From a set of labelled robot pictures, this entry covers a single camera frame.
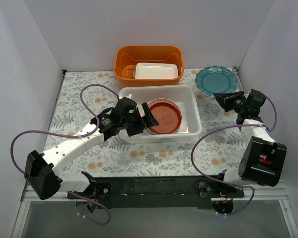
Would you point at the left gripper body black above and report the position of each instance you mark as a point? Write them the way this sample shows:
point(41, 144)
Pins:
point(136, 121)

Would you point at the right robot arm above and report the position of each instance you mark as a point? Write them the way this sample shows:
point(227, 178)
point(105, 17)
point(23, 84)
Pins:
point(263, 159)

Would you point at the floral table mat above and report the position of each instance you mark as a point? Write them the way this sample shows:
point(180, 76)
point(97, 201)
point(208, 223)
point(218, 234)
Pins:
point(217, 148)

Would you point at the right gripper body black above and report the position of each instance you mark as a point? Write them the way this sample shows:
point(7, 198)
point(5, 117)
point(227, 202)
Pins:
point(232, 102)

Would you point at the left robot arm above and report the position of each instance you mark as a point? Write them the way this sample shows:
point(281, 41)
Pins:
point(45, 171)

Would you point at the pink plate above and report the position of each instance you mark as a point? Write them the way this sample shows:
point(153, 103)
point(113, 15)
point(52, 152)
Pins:
point(161, 100)

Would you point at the aluminium frame rail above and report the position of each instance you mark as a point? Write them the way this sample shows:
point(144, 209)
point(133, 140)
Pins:
point(261, 193)

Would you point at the teal beaded plate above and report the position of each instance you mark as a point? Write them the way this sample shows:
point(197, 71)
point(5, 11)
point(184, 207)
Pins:
point(216, 79)

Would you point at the orange plastic basket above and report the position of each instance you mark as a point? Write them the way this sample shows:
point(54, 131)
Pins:
point(129, 56)

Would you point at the white plastic bin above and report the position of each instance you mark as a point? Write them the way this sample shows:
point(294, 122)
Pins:
point(183, 96)

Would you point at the red-brown plate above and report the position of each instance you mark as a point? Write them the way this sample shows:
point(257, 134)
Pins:
point(168, 116)

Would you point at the white rectangular dish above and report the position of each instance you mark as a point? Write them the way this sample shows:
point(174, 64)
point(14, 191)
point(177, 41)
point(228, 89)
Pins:
point(151, 71)

